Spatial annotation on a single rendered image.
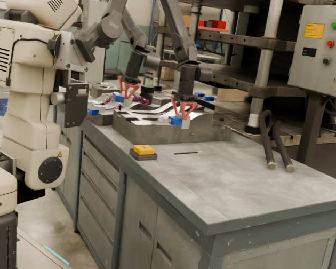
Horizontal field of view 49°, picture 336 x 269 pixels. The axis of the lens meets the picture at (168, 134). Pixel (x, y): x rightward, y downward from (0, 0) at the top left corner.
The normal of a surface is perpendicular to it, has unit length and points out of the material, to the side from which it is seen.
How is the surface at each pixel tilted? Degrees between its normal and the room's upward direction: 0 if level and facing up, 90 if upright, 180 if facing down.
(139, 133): 90
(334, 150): 90
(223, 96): 90
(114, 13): 67
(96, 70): 90
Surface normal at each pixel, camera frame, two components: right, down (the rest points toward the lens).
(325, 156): 0.48, 0.29
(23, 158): -0.60, 0.00
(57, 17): 0.77, 0.26
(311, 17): -0.87, 0.04
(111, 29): 0.54, -0.11
